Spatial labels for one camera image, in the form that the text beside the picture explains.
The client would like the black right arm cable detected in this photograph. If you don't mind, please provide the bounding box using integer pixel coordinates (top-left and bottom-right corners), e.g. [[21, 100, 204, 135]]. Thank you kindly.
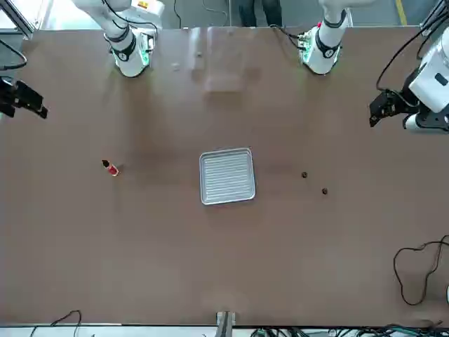
[[0, 38, 28, 71]]

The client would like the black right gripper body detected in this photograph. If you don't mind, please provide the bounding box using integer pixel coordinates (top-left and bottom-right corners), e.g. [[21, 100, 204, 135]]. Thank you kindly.
[[0, 79, 20, 119]]

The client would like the black arm base cable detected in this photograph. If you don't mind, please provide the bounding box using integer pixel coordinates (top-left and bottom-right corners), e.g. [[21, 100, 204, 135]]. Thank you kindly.
[[269, 24, 306, 48]]

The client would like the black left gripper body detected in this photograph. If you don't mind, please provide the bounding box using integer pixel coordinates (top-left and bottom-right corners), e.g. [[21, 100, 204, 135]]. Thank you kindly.
[[394, 70, 422, 114]]

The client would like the grey aluminium frame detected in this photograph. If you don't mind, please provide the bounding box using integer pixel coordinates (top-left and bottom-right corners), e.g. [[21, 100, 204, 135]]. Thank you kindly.
[[0, 0, 46, 39]]

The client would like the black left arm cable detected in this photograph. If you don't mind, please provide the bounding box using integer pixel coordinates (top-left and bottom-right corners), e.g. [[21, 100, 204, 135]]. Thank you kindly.
[[376, 26, 449, 92]]

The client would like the thin black cable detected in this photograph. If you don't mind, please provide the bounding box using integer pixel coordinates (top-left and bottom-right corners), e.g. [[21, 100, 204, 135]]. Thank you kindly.
[[29, 310, 82, 337]]

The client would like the aluminium frame profile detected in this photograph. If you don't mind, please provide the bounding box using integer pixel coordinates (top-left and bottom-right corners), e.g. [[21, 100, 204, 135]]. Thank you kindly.
[[419, 0, 449, 36]]

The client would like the black lamp cable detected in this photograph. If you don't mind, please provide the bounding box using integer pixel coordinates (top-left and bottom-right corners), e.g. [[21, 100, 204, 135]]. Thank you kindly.
[[392, 234, 449, 306]]

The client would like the person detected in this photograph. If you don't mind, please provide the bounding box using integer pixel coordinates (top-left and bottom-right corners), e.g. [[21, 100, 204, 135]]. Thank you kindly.
[[238, 0, 283, 27]]

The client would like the ribbed silver metal tray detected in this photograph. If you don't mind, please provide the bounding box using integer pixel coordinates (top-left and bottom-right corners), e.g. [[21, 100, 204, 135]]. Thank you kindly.
[[199, 146, 257, 206]]

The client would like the tangled cable bundle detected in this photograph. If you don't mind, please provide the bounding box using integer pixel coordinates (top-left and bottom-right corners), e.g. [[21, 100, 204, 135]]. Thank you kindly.
[[250, 321, 449, 337]]

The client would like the oil bottle with black nozzle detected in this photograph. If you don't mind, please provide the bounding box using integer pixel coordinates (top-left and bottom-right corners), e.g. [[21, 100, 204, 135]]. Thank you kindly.
[[101, 159, 120, 177]]

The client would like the black floor cable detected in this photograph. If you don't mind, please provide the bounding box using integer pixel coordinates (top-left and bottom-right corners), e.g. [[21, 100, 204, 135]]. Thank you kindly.
[[173, 0, 229, 29]]

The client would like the aluminium camera mount post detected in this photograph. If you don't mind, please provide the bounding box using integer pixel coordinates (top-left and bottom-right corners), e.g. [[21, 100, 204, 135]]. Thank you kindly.
[[216, 310, 236, 337]]

